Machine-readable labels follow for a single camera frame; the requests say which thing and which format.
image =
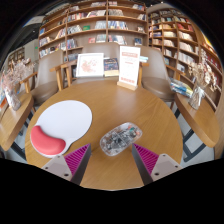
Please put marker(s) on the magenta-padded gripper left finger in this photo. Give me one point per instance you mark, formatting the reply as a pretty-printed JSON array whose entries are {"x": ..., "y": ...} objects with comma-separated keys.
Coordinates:
[{"x": 76, "y": 160}]

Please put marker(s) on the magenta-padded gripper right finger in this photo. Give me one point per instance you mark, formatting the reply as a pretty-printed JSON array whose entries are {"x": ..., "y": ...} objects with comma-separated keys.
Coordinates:
[{"x": 146, "y": 160}]

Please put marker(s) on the transparent computer mouse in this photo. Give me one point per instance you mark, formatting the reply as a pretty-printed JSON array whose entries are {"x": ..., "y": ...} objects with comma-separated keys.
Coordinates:
[{"x": 120, "y": 138}]

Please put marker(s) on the white mouse pad red rest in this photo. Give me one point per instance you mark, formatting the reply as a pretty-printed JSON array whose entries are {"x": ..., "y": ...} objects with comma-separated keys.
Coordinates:
[{"x": 66, "y": 118}]

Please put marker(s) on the round wooden side table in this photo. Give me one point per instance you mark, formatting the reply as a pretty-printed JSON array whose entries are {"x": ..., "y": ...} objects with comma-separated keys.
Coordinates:
[
  {"x": 200, "y": 123},
  {"x": 11, "y": 125}
]

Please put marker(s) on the glass vase with dried flowers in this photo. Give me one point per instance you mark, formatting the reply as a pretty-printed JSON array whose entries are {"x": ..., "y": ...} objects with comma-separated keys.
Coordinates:
[
  {"x": 196, "y": 98},
  {"x": 13, "y": 100}
]

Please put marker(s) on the stack of magazines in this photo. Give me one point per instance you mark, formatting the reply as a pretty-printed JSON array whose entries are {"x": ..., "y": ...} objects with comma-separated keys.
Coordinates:
[{"x": 181, "y": 88}]

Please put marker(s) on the white sign in wooden stand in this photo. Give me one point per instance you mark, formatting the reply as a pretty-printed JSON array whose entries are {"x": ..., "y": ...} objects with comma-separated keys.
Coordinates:
[{"x": 129, "y": 66}]

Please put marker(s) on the white framed red print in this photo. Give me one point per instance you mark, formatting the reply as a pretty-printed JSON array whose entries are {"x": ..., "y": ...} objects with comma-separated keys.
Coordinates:
[{"x": 90, "y": 65}]

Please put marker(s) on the dark blue book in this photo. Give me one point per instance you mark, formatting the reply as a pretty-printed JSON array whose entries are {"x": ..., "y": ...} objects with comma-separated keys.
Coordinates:
[{"x": 111, "y": 66}]

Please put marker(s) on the wooden shelf with red boxes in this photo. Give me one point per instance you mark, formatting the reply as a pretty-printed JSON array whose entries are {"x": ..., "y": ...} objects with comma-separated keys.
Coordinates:
[{"x": 215, "y": 66}]

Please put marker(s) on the tall wooden bookshelf with books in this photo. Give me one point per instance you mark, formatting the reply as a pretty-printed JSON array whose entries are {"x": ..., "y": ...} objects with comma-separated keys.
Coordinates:
[{"x": 173, "y": 43}]

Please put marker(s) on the distant wooden bookshelf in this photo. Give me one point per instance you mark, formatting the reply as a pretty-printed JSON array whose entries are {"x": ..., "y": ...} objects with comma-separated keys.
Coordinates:
[{"x": 16, "y": 55}]

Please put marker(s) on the wide wooden bookshelf with books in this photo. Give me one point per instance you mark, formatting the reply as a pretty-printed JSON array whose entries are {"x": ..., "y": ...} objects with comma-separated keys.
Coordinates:
[{"x": 96, "y": 25}]

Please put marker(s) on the hanging white ceiling sign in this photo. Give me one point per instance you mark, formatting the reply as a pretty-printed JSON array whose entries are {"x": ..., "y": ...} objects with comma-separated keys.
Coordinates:
[{"x": 33, "y": 20}]

